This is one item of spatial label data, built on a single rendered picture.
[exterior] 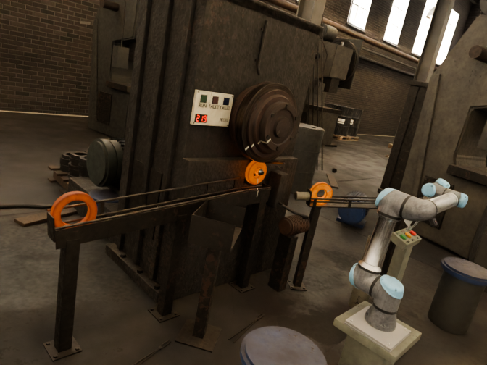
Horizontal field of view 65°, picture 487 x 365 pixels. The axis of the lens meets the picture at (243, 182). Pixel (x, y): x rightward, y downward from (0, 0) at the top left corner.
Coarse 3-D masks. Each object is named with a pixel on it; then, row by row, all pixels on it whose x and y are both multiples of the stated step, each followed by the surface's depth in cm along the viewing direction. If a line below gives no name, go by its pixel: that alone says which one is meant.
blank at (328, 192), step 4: (316, 184) 255; (320, 184) 254; (324, 184) 254; (312, 188) 254; (316, 188) 254; (320, 188) 255; (324, 188) 255; (328, 188) 256; (312, 192) 254; (316, 192) 255; (328, 192) 257; (332, 192) 257; (312, 196) 255; (316, 196) 256; (324, 196) 258; (328, 196) 258; (312, 200) 256; (320, 200) 257; (324, 200) 258; (328, 200) 258; (320, 204) 258
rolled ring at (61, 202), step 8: (72, 192) 160; (80, 192) 162; (56, 200) 158; (64, 200) 157; (72, 200) 159; (80, 200) 161; (88, 200) 164; (56, 208) 156; (88, 208) 166; (96, 208) 167; (56, 216) 157; (88, 216) 166; (56, 224) 158; (64, 224) 161
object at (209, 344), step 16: (208, 208) 199; (224, 208) 197; (240, 208) 196; (192, 224) 174; (208, 224) 173; (224, 224) 171; (240, 224) 198; (192, 240) 176; (208, 240) 175; (224, 240) 173; (208, 256) 190; (208, 272) 192; (208, 288) 194; (208, 304) 196; (192, 320) 215; (192, 336) 202; (208, 336) 205
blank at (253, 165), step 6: (252, 162) 232; (258, 162) 233; (246, 168) 232; (252, 168) 231; (264, 168) 238; (246, 174) 231; (252, 174) 233; (264, 174) 239; (252, 180) 234; (258, 180) 238
